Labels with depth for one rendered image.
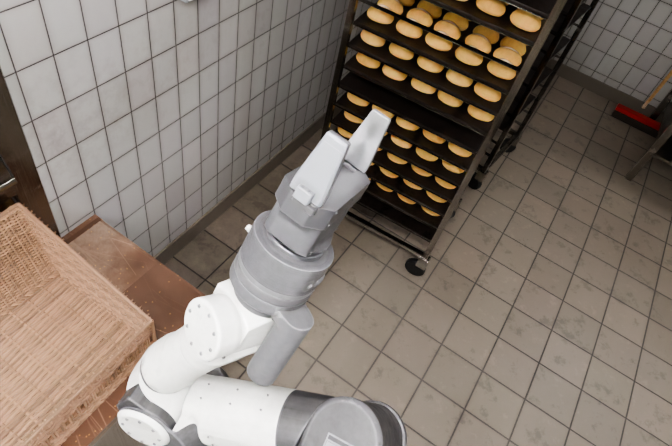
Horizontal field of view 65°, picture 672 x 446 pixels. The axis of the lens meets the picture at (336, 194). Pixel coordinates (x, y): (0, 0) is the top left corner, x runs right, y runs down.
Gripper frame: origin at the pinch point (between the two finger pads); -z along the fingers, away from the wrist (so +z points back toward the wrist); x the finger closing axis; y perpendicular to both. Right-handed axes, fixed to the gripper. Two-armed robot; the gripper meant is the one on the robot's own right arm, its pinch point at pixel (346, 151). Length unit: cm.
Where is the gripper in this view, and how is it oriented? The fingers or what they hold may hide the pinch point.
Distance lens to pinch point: 47.4
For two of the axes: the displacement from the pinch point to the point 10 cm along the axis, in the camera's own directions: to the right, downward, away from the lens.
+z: -4.6, 7.6, 4.6
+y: -8.0, -5.8, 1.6
